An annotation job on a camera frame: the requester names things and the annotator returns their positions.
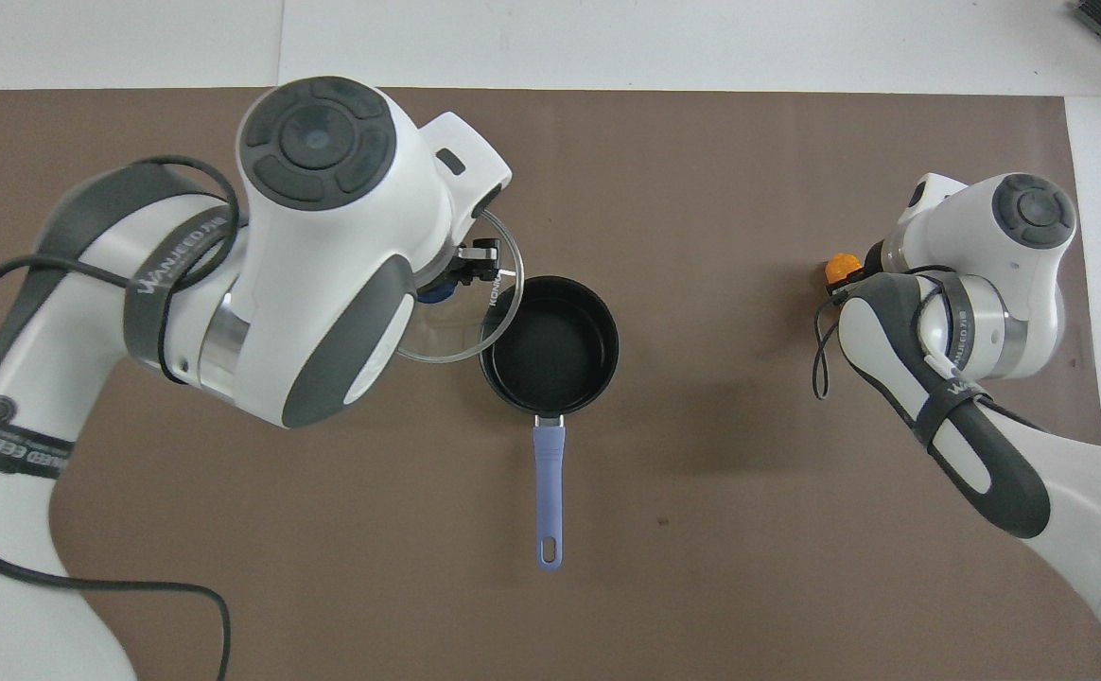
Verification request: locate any black velcro cable strap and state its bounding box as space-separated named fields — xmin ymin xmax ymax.
xmin=912 ymin=378 xmax=994 ymax=447
xmin=0 ymin=402 xmax=74 ymax=479
xmin=938 ymin=276 xmax=987 ymax=379
xmin=123 ymin=203 xmax=251 ymax=384

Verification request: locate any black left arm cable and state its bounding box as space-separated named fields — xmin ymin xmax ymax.
xmin=0 ymin=154 xmax=241 ymax=681

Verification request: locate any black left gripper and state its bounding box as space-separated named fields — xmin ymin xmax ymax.
xmin=442 ymin=239 xmax=502 ymax=287

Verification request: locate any dark pot with purple handle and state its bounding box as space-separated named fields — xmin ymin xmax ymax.
xmin=479 ymin=275 xmax=620 ymax=570

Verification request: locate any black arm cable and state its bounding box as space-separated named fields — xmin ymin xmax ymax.
xmin=0 ymin=154 xmax=241 ymax=681
xmin=813 ymin=268 xmax=1048 ymax=436

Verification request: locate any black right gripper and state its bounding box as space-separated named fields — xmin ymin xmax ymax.
xmin=827 ymin=238 xmax=895 ymax=302

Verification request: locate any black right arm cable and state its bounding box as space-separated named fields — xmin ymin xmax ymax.
xmin=813 ymin=268 xmax=1048 ymax=436

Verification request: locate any glass lid with blue knob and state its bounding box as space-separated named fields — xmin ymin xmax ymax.
xmin=397 ymin=210 xmax=524 ymax=364

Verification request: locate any brown table mat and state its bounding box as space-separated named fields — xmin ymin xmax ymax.
xmin=0 ymin=88 xmax=1101 ymax=681

